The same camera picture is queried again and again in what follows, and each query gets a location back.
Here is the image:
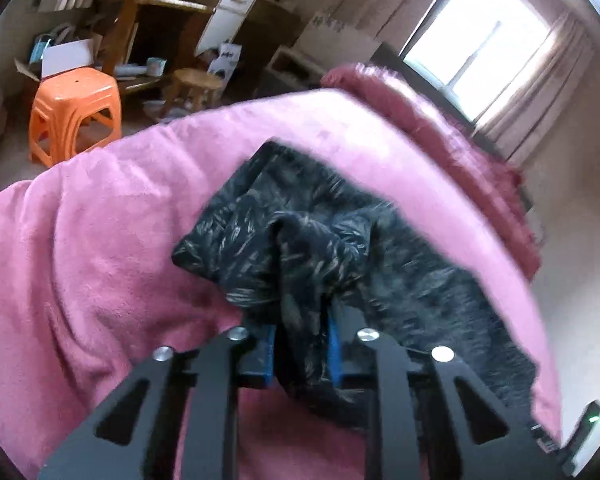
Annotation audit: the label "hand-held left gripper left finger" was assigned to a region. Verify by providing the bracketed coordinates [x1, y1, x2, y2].
[37, 325, 277, 480]

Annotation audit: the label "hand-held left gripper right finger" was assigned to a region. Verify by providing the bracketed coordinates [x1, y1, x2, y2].
[325, 316, 577, 480]

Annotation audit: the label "dark leaf print pants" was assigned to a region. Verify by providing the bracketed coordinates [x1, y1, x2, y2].
[170, 140, 539, 433]

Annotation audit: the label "pink fleece blanket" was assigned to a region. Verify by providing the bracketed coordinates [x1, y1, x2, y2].
[0, 87, 564, 480]

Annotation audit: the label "dark pink duvet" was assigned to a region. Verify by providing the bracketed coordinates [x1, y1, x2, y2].
[320, 62, 544, 282]

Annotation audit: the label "round wooden stool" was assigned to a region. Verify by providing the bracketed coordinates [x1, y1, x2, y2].
[159, 67, 227, 122]

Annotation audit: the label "white bedside stand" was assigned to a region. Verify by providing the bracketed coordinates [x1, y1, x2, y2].
[266, 45, 327, 84]

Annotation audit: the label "white printed box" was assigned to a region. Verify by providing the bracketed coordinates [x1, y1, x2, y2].
[206, 42, 242, 82]

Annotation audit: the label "orange plastic stool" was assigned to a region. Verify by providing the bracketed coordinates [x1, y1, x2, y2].
[28, 67, 124, 168]

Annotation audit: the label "white floral bed panel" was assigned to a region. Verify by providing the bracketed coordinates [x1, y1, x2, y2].
[300, 10, 382, 62]

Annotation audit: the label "pale patterned curtain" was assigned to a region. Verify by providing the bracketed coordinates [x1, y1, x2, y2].
[480, 10, 597, 162]
[330, 0, 487, 57]

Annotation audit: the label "wooden side table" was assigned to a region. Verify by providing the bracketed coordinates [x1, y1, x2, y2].
[94, 0, 217, 92]

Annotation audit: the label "white drawer cabinet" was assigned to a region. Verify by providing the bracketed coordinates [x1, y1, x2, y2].
[196, 0, 259, 62]

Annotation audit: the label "bright window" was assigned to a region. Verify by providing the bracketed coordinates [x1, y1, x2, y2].
[402, 0, 554, 124]

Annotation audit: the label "open cardboard box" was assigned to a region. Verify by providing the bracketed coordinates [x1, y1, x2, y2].
[14, 37, 104, 82]

